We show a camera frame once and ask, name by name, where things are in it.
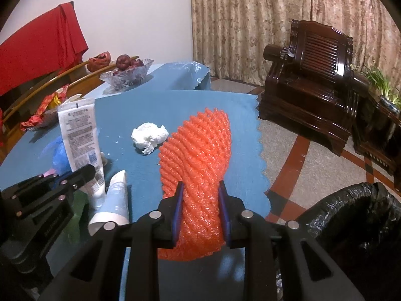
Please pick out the orange foam fruit net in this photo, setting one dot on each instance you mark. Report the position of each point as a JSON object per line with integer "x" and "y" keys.
{"x": 200, "y": 150}

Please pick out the dark wooden armchair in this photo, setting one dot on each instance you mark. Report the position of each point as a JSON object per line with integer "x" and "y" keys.
{"x": 316, "y": 78}

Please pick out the beige patterned curtain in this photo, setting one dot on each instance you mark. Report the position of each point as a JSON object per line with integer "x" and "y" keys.
{"x": 250, "y": 22}

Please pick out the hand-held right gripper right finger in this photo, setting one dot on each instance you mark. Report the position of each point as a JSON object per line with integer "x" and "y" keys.
{"x": 224, "y": 214}

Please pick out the yellow snack packet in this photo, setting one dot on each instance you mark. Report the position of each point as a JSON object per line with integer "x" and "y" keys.
{"x": 57, "y": 99}

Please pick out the clear plastic sheet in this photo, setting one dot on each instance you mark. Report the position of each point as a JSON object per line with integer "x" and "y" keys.
{"x": 194, "y": 69}

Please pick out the red cloth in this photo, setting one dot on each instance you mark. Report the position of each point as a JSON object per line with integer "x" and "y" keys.
{"x": 37, "y": 50}

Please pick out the dark wooden side table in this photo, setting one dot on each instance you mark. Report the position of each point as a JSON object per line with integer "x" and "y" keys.
{"x": 376, "y": 131}

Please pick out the dark red apple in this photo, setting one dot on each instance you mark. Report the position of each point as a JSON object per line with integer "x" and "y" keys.
{"x": 123, "y": 61}
{"x": 137, "y": 63}

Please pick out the light blue white tube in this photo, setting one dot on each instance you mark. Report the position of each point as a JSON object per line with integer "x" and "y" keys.
{"x": 116, "y": 197}

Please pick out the white printed tube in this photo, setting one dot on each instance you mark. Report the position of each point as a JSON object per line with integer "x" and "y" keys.
{"x": 80, "y": 131}

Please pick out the glass bowl with red packets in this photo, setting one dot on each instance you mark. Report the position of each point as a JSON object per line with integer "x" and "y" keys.
{"x": 42, "y": 108}

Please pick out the red knotted plastic bag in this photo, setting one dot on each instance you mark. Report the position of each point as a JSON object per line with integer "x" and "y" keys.
{"x": 98, "y": 61}

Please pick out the green potted plant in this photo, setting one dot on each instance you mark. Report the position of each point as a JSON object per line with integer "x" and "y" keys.
{"x": 380, "y": 83}

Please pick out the glass fruit bowl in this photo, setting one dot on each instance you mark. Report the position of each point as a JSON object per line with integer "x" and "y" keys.
{"x": 125, "y": 76}

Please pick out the wooden bench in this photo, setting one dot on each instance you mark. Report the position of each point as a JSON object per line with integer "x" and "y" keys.
{"x": 78, "y": 80}

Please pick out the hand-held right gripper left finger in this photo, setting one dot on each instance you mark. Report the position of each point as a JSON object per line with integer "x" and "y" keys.
{"x": 178, "y": 214}

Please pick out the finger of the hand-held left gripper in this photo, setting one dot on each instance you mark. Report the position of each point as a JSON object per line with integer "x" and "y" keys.
{"x": 40, "y": 205}
{"x": 83, "y": 173}

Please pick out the black trash bag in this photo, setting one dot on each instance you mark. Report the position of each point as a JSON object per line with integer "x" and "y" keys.
{"x": 344, "y": 213}

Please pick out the blue tablecloth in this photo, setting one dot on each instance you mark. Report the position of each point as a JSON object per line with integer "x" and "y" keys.
{"x": 141, "y": 106}

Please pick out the blue crumpled plastic bag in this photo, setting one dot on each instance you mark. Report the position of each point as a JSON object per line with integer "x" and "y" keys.
{"x": 61, "y": 160}

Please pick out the white tissue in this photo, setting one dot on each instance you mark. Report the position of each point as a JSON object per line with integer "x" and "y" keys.
{"x": 147, "y": 136}

